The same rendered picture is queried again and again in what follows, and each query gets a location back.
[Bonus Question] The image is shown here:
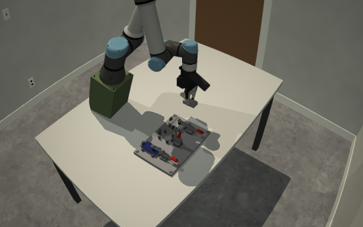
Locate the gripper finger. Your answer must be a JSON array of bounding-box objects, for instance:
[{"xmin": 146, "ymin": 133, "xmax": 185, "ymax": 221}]
[
  {"xmin": 190, "ymin": 85, "xmax": 198, "ymax": 100},
  {"xmin": 180, "ymin": 86, "xmax": 191, "ymax": 106}
]

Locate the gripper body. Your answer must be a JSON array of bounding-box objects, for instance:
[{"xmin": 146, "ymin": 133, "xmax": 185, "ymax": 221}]
[{"xmin": 176, "ymin": 66, "xmax": 196, "ymax": 91}]

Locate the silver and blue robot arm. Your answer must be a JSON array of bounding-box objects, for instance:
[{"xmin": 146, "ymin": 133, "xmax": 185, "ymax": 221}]
[{"xmin": 99, "ymin": 0, "xmax": 210, "ymax": 91}]

